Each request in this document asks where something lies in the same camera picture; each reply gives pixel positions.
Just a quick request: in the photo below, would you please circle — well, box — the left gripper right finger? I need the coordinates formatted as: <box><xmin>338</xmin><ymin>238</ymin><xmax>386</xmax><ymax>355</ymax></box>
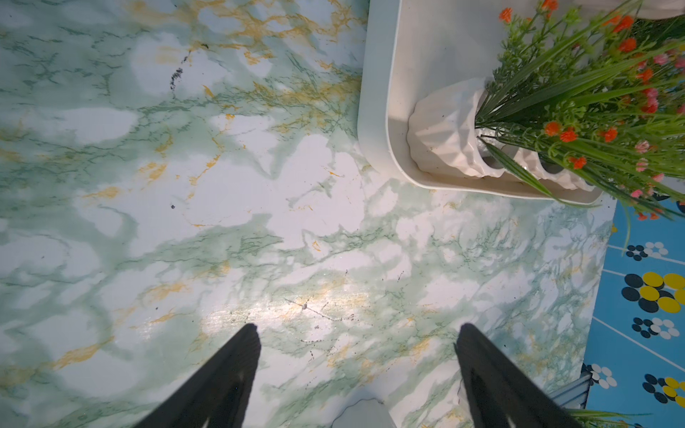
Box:
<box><xmin>454</xmin><ymin>323</ymin><xmax>580</xmax><ymax>428</ymax></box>

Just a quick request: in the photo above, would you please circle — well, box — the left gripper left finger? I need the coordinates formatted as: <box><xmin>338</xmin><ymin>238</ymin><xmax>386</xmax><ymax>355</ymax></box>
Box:
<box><xmin>137</xmin><ymin>324</ymin><xmax>262</xmax><ymax>427</ymax></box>

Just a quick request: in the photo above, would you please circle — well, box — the red potted gypsophila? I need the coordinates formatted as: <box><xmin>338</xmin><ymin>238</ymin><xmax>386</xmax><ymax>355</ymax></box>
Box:
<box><xmin>407</xmin><ymin>1</ymin><xmax>684</xmax><ymax>197</ymax></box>
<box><xmin>489</xmin><ymin>37</ymin><xmax>684</xmax><ymax>220</ymax></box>

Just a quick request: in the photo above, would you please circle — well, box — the pink potted gypsophila middle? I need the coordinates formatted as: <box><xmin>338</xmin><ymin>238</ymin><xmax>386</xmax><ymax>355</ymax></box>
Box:
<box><xmin>331</xmin><ymin>399</ymin><xmax>396</xmax><ymax>428</ymax></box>

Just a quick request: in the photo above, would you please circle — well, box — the white plastic storage box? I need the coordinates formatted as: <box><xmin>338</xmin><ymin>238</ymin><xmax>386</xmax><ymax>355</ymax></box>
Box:
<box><xmin>357</xmin><ymin>0</ymin><xmax>685</xmax><ymax>207</ymax></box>

